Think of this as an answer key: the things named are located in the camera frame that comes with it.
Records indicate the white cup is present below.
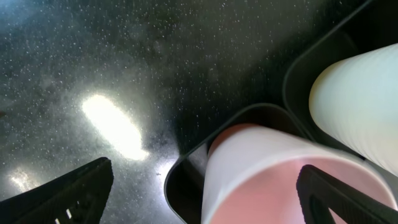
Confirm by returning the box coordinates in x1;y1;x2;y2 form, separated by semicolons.
308;42;398;177

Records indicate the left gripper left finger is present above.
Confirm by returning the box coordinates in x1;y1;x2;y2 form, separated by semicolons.
0;156;114;224

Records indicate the pink cup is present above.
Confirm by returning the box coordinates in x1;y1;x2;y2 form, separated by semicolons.
201;123;398;224

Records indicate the black tray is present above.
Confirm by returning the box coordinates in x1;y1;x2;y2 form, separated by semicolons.
163;102;315;224
282;0;398;162

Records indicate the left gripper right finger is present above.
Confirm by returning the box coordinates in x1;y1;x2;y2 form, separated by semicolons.
295;164;398;224

